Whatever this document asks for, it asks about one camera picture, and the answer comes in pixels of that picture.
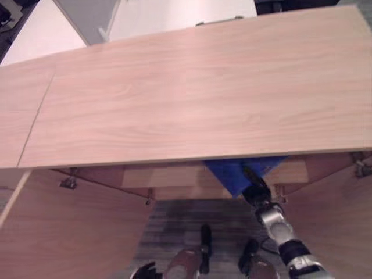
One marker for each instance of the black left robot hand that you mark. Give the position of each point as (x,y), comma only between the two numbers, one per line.
(145,271)

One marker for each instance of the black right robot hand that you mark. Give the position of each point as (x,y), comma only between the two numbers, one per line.
(257,191)

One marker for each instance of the blue folder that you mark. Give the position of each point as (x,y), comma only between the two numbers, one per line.
(228,174)

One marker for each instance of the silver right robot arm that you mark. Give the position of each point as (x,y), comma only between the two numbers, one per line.
(286,238)

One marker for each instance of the wood cabinet door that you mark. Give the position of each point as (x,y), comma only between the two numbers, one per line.
(334,215)
(72,229)

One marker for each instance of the wood cabinet shelf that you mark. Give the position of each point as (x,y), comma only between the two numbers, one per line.
(174,175)

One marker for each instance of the light wood office cabinet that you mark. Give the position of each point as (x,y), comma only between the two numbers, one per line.
(186,98)

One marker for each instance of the adjoining light wood cabinet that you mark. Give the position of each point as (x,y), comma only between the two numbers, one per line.
(20,116)

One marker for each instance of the metal door hinge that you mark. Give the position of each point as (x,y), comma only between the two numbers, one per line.
(68,182)
(280,194)
(149,197)
(360,167)

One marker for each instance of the black furniture base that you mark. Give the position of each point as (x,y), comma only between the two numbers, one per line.
(293,5)

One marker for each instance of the grey partition panel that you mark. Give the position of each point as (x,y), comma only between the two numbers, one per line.
(84,20)

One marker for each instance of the white desk top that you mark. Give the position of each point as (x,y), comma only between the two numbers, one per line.
(43,37)

